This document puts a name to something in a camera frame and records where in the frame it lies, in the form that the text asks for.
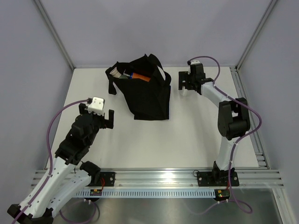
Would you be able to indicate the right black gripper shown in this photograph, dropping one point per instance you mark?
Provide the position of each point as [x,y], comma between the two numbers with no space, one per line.
[184,76]

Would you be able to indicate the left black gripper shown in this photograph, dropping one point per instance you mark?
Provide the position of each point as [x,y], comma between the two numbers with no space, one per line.
[105,123]

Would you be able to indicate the silver metal bottle white cap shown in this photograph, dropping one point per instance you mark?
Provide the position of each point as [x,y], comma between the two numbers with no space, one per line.
[184,92]

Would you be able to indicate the grey-green pump bottle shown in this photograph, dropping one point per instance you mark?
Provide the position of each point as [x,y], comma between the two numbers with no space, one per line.
[117,73]

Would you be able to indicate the orange bottle blue cap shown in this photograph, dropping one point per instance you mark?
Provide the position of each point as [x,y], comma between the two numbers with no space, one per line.
[133,75]

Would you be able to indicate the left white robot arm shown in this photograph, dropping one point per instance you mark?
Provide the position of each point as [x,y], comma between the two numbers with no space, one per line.
[67,174]

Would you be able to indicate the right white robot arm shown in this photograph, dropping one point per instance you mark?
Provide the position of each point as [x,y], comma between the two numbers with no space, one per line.
[233,122]

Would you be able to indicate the black canvas tote bag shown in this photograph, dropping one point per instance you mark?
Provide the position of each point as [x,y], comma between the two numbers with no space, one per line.
[146,100]

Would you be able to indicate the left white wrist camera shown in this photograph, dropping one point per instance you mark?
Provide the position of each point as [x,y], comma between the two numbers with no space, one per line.
[96,106]

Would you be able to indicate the right aluminium frame post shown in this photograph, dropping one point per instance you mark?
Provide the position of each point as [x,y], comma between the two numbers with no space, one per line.
[267,13]

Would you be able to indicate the aluminium frame post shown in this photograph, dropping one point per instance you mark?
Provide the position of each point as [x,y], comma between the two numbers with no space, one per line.
[50,26]
[267,13]

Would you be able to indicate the white slotted cable duct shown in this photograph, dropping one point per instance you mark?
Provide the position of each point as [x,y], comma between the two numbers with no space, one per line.
[146,193]

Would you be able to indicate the left aluminium frame post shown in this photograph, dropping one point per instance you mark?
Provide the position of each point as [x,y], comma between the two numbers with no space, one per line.
[50,26]

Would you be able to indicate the aluminium mounting rail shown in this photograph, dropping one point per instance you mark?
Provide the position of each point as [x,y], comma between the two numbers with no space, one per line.
[185,178]

